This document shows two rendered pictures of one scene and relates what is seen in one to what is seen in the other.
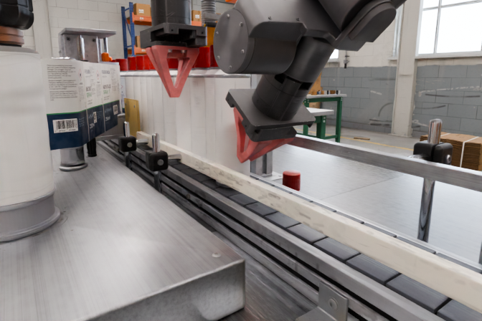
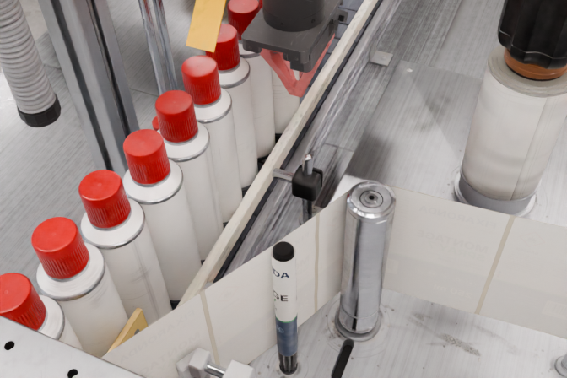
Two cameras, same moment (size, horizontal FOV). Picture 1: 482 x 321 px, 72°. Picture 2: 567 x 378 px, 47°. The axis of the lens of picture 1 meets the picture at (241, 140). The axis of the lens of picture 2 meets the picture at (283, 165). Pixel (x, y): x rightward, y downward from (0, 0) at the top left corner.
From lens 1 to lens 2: 1.04 m
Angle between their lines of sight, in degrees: 102
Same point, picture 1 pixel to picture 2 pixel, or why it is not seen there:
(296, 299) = (369, 72)
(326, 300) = (372, 51)
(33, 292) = not seen: hidden behind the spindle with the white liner
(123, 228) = (429, 126)
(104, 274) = (470, 97)
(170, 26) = not seen: outside the picture
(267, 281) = (364, 88)
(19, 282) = not seen: hidden behind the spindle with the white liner
